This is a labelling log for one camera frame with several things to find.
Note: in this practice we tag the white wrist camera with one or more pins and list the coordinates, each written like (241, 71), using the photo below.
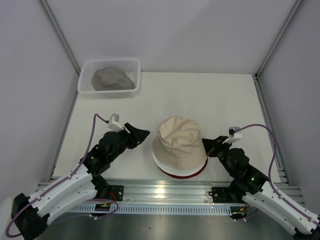
(113, 123)
(235, 134)

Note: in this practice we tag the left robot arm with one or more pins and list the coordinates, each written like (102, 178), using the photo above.
(34, 213)

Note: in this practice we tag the aluminium mounting rail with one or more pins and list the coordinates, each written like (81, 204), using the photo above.
(166, 192)

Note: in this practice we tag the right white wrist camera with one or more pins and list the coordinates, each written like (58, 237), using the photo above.
(235, 134)

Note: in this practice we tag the white bucket hat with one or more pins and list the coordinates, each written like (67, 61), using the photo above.
(180, 171)

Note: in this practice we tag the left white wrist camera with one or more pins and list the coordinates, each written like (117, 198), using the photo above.
(113, 123)

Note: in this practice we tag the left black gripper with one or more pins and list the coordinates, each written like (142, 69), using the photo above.
(137, 137)

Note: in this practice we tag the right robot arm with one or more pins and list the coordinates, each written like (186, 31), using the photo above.
(251, 186)

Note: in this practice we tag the grey bucket hat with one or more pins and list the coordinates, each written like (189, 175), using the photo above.
(111, 78)

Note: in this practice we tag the right aluminium frame post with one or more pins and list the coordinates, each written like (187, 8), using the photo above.
(289, 20)

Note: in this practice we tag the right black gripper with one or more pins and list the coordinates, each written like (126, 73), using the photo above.
(209, 145)

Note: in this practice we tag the white plastic basket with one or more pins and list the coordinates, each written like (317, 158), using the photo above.
(130, 65)

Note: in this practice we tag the beige bucket hat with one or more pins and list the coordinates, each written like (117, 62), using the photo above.
(178, 144)

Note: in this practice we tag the white slotted cable duct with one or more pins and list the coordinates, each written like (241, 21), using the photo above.
(151, 209)

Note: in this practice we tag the red bucket hat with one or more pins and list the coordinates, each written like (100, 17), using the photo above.
(185, 176)

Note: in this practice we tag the left aluminium frame post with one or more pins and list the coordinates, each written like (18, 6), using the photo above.
(51, 18)

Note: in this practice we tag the aluminium frame post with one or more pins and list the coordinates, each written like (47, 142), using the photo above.
(51, 18)
(289, 20)

